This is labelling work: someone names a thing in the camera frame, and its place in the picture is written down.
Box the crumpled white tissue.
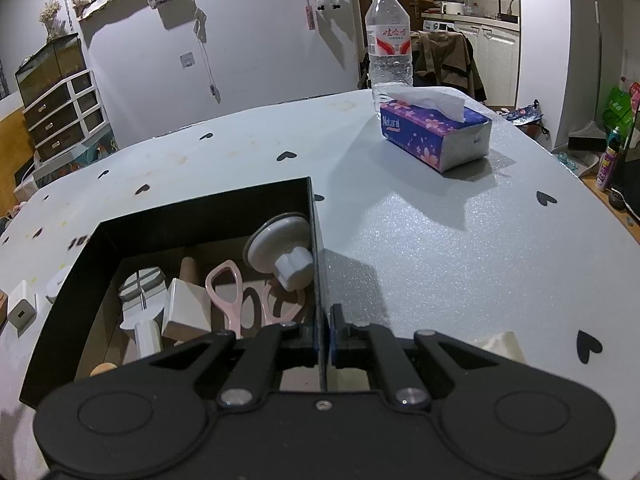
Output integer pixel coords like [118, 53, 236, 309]
[472, 332, 526, 364]

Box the brown jacket on chair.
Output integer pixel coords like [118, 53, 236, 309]
[411, 32, 487, 102]

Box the glass terrarium tank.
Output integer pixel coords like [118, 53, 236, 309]
[15, 34, 87, 107]

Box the green plastic bag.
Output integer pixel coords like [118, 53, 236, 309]
[602, 87, 634, 134]

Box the purple spray can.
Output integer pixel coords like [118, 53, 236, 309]
[596, 126, 623, 192]

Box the wooden engraved coaster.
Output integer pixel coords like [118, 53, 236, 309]
[0, 291, 8, 326]

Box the wooden cylinder stick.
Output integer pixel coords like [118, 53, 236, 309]
[179, 256, 200, 285]

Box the black cardboard box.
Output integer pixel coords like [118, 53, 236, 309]
[18, 177, 324, 408]

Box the purple tissue pack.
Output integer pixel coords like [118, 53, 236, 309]
[380, 84, 491, 174]

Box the white cube block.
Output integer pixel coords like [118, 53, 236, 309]
[162, 278, 212, 342]

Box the clear plastic water bottle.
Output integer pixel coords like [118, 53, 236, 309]
[364, 0, 413, 113]

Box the white grey striped holder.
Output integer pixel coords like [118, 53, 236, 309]
[118, 266, 167, 359]

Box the white drawer cabinet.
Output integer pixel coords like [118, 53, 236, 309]
[23, 70, 110, 162]

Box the white round hook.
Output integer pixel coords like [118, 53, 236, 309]
[46, 266, 70, 304]

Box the white plug adapter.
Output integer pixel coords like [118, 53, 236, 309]
[8, 280, 37, 332]

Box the white suction cup knob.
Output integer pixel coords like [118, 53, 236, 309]
[243, 212, 314, 292]

